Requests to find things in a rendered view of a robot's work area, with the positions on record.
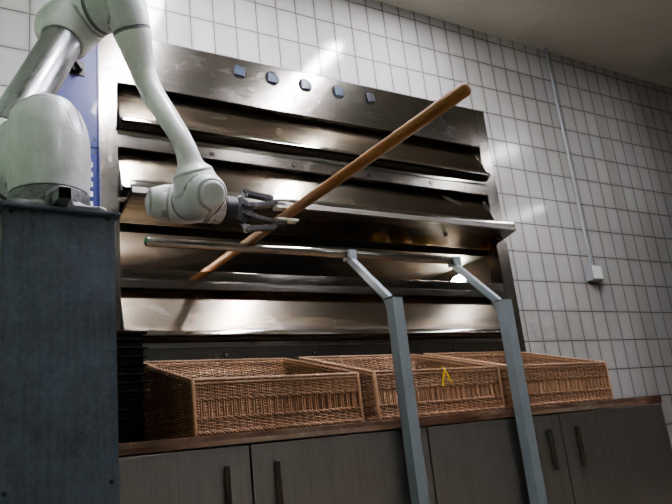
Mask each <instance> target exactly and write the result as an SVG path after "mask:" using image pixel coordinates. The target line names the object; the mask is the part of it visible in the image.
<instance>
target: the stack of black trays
mask: <svg viewBox="0 0 672 504"><path fill-rule="evenodd" d="M116 334H117V386H118V439H119V443H129V442H141V441H144V436H147V435H149V434H145V428H146V427H149V426H150V425H145V419H147V418H150V416H144V410H147V409H149V408H143V407H144V401H147V400H149V399H144V398H145V392H148V391H150V390H144V384H146V383H148V382H149V381H142V380H143V376H144V375H146V374H147V373H143V372H144V367H145V366H147V365H148V364H143V359H144V358H146V357H148V355H143V350H145V349H147V348H148V347H143V342H144V341H146V340H147V339H142V338H143V336H145V335H147V330H116Z"/></svg>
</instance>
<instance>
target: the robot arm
mask: <svg viewBox="0 0 672 504"><path fill-rule="evenodd" d="M33 26H34V32H35V35H36V37H37V39H38V41H37V42H36V44H35V45H34V47H33V48H32V50H31V51H30V53H29V54H28V56H27V58H26V59H25V61H24V62H23V64H22V65H21V67H20V68H19V70H18V72H17V73H16V75H15V76H14V78H13V79H12V81H11V82H10V84H9V85H8V87H7V89H6V90H5V92H4V93H3V95H2V96H1V98H0V201H9V202H19V203H29V204H39V205H50V206H60V207H70V208H80V209H90V210H100V211H107V210H106V209H105V208H103V207H97V206H90V186H91V149H90V140H89V135H88V131H87V128H86V125H85V123H84V120H83V118H82V116H81V114H80V112H79V111H78V110H76V108H75V107H74V106H73V104H72V103H71V102H70V101H69V100H67V99H65V98H63V97H61V96H58V95H57V93H58V91H59V89H60V88H61V86H62V84H63V82H64V80H65V79H66V77H67V75H68V73H69V72H70V70H71V68H72V66H73V65H74V63H75V61H76V60H79V59H81V58H83V57H84V56H85V55H86V54H87V53H88V52H89V51H90V50H91V49H92V48H93V47H95V46H96V45H97V44H98V43H99V42H100V41H101V39H103V38H104V37H106V36H107V35H109V34H113V37H114V39H115V41H116V43H117V45H118V47H119V49H120V51H121V53H122V55H123V58H124V60H125V62H126V64H127V66H128V69H129V71H130V73H131V76H132V78H133V80H134V83H135V85H136V87H137V89H138V91H139V93H140V95H141V97H142V98H143V100H144V102H145V103H146V105H147V107H148V108H149V110H150V111H151V113H152V114H153V116H154V117H155V119H156V120H157V122H158V123H159V125H160V126H161V128H162V129H163V131H164V132H165V134H166V135H167V137H168V138H169V140H170V142H171V144H172V146H173V148H174V151H175V154H176V159H177V169H176V172H175V174H174V175H173V184H171V185H167V184H165V185H159V186H155V187H151V188H150V189H149V190H148V192H147V195H146V198H145V209H146V212H147V215H148V216H149V217H151V218H153V219H155V220H158V221H161V222H166V223H173V224H194V223H204V224H205V223H208V224H220V223H221V222H227V223H237V224H239V225H242V227H243V229H244V230H243V233H244V234H246V233H248V232H257V231H273V230H275V229H276V228H277V225H279V226H285V225H287V224H296V223H297V222H298V221H299V219H296V218H286V217H277V218H276V219H274V218H270V217H266V216H262V215H258V214H256V213H254V212H253V209H262V208H273V207H274V208H273V211H284V210H286V209H287V208H288V207H290V206H286V203H281V202H278V201H275V200H274V196H273V195H268V194H263V193H258V192H253V191H250V190H248V189H246V188H244V189H243V190H241V191H240V196H238V197H235V196H227V189H226V186H225V184H224V183H223V181H222V180H221V179H220V178H219V177H218V176H217V175H216V173H215V171H214V170H213V168H212V166H210V165H208V164H207V163H205V162H204V161H203V159H202V158H201V155H200V153H199V151H198V149H197V146H196V144H195V142H194V140H193V138H192V136H191V134H190V132H189V130H188V129H187V127H186V125H185V124H184V122H183V120H182V119H181V117H180V115H179V114H178V112H177V110H176V109H175V107H174V106H173V104H172V102H171V101H170V99H169V97H168V96H167V94H166V92H165V91H164V89H163V87H162V85H161V83H160V81H159V78H158V75H157V72H156V67H155V61H154V53H153V45H152V31H151V26H150V21H149V13H148V9H147V6H146V3H145V0H51V1H49V2H48V3H46V4H45V5H44V6H43V7H42V8H41V9H40V10H39V12H38V13H37V15H36V17H35V19H34V24H33ZM246 197H247V198H251V199H256V200H261V201H266V202H249V201H248V200H247V199H245V198H246ZM248 221H256V222H260V223H264V224H268V225H252V226H251V225H249V224H246V222H248Z"/></svg>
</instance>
